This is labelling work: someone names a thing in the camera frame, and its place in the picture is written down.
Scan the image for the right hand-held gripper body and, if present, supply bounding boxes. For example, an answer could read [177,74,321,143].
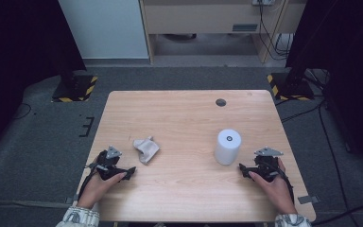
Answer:
[253,147,285,183]

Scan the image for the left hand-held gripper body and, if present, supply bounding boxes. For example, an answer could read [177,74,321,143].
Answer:
[88,145,130,182]

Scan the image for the grey cloth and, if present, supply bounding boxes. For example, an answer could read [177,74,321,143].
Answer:
[132,135,161,166]

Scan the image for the white cylindrical container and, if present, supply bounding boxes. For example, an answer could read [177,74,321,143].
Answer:
[214,128,243,166]

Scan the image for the person's right hand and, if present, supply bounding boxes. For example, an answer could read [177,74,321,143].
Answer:
[249,159,298,216]

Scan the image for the person's left hand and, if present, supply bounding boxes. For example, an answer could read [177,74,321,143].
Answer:
[77,171,128,210]

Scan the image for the black stand base yellow stripes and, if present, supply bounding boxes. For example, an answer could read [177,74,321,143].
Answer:
[51,74,99,103]
[267,72,315,102]

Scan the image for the white cabinet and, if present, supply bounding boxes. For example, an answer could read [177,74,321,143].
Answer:
[58,0,149,61]

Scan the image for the dark curtain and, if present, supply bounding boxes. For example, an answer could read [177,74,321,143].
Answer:
[285,0,363,182]
[0,0,88,160]

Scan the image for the light wooden desk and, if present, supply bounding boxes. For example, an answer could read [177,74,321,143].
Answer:
[138,0,307,64]

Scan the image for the white power strip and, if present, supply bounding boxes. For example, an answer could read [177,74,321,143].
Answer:
[251,0,276,7]

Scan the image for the right hand-held gripper black cable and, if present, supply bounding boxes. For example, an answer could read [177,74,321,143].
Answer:
[273,167,296,204]

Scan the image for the hand-held gripper black cable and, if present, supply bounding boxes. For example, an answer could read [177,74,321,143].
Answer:
[77,158,101,201]
[273,167,296,204]

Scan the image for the left hand-held gripper black cable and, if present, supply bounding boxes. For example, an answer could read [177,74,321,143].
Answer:
[77,158,101,201]

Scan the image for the long black floor cable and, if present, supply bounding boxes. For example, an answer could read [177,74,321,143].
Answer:
[310,102,363,227]

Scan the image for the thin black floor cable loop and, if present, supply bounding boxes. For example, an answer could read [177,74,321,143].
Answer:
[11,102,33,121]

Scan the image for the black hanging cable bundle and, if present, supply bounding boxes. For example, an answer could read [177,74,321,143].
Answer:
[258,3,295,61]

